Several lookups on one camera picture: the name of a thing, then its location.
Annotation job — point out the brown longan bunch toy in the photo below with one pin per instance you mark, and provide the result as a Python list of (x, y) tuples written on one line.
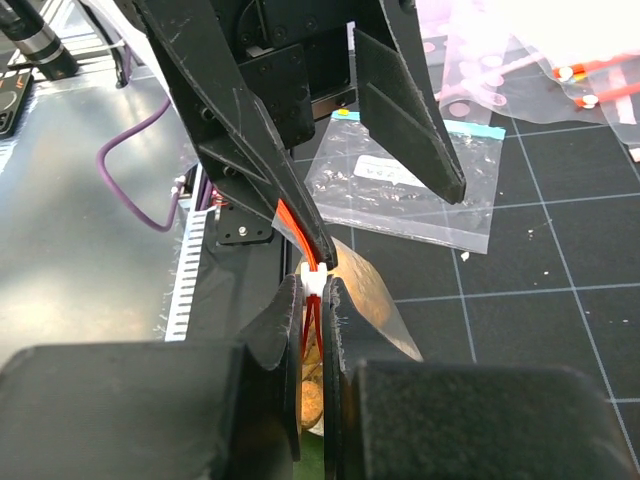
[(312, 399)]

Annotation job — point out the grey slotted cable duct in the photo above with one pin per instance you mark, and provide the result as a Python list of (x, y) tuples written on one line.
[(188, 263)]

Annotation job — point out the black grid mat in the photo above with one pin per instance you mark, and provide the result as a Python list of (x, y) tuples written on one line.
[(559, 284)]

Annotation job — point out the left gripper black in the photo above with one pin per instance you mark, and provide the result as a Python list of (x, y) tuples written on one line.
[(251, 78)]

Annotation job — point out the blue zipper clear bag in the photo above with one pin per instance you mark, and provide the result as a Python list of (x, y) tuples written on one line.
[(355, 182)]

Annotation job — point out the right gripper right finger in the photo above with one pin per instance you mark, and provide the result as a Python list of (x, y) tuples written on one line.
[(456, 421)]

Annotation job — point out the pink zipper clear bag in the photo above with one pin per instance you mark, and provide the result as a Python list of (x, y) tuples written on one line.
[(628, 133)]

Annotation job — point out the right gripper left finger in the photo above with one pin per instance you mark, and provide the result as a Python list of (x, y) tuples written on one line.
[(226, 408)]

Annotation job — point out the orange zipper clear bag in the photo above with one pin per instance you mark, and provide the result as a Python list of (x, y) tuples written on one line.
[(355, 322)]

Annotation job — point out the red zipper clear bag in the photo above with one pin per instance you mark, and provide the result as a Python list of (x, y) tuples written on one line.
[(610, 84)]

